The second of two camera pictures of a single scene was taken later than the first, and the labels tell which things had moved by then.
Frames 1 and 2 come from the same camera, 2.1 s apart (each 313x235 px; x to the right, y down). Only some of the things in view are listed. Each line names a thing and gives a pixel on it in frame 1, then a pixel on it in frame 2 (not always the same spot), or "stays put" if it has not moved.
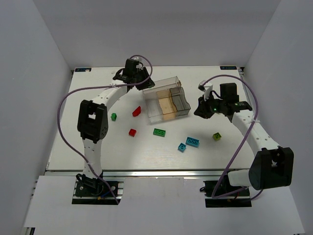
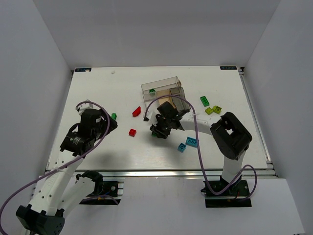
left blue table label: [82, 69] stays put
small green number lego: [113, 116] stays put
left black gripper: [144, 80] to [107, 121]
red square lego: [132, 132] stays put
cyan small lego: [182, 147] stays put
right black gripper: [204, 109] to [161, 128]
